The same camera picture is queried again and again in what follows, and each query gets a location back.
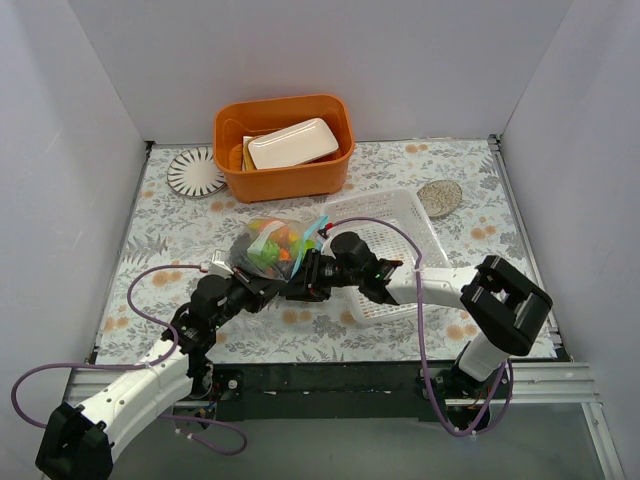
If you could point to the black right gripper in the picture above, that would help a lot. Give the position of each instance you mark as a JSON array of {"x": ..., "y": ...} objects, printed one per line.
[{"x": 308, "y": 276}]

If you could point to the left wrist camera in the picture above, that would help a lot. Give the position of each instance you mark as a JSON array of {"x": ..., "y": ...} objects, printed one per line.
[{"x": 218, "y": 264}]

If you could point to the yellow item in tub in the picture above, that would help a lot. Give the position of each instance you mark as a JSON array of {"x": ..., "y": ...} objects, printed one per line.
[{"x": 246, "y": 157}]

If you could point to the striped round plate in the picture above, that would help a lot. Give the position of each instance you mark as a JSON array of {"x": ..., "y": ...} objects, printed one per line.
[{"x": 193, "y": 173}]

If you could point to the white plastic perforated basket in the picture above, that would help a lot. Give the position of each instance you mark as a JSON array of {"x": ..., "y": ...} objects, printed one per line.
[{"x": 399, "y": 207}]

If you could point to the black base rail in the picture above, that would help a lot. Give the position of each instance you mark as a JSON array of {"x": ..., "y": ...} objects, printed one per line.
[{"x": 342, "y": 390}]

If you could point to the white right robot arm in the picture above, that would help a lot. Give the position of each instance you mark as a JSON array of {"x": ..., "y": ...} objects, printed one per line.
[{"x": 507, "y": 307}]

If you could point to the white rectangular plate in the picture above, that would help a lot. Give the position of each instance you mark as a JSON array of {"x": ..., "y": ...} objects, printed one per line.
[{"x": 298, "y": 144}]

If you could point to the clear zip top bag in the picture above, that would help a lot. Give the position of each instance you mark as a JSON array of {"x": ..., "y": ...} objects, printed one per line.
[{"x": 284, "y": 232}]

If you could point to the floral tablecloth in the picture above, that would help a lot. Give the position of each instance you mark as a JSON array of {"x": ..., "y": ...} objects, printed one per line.
[{"x": 170, "y": 235}]

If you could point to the orange plastic tub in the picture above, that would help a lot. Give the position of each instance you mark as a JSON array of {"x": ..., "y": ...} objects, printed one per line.
[{"x": 260, "y": 117}]

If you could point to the green cabbage ball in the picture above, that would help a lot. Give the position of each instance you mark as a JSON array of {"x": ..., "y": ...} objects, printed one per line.
[
  {"x": 270, "y": 250},
  {"x": 302, "y": 246}
]

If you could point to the speckled oval ceramic dish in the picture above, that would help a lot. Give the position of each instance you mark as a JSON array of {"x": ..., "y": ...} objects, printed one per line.
[{"x": 439, "y": 198}]

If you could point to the orange mandarin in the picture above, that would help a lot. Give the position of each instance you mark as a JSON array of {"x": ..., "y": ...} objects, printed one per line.
[{"x": 284, "y": 255}]

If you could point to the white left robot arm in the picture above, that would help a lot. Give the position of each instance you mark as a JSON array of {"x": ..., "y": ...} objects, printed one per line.
[{"x": 84, "y": 441}]

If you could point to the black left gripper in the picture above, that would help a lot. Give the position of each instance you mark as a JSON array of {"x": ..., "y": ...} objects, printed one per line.
[{"x": 258, "y": 287}]

